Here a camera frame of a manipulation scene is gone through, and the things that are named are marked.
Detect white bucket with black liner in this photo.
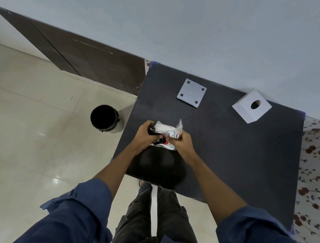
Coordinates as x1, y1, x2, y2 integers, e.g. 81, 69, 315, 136
90, 105, 125, 134

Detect white plastic packet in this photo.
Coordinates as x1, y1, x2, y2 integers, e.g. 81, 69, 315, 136
148, 119, 184, 151

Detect white block with round hole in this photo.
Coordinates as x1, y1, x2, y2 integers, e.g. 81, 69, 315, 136
232, 89, 272, 124

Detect person's left hand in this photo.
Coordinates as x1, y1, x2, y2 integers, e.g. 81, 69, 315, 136
130, 120, 163, 153

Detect dark brown door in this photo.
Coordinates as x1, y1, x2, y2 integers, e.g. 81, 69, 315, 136
0, 7, 146, 96

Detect person's right forearm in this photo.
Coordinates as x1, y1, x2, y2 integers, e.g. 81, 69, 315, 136
179, 153, 248, 225

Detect dark blue shirt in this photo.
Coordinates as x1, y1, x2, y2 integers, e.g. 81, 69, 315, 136
12, 178, 298, 243

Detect person's right hand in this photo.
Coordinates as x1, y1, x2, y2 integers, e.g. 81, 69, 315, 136
172, 132, 198, 164

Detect black trousers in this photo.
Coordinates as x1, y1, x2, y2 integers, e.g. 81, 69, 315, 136
110, 181, 198, 243

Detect person's left forearm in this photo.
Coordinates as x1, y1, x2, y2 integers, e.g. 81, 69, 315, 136
92, 143, 148, 201

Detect white square plate with holes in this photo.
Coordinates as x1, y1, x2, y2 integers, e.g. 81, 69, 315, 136
177, 78, 207, 108

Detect floral patterned cloth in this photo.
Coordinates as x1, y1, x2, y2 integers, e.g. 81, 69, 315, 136
291, 116, 320, 243

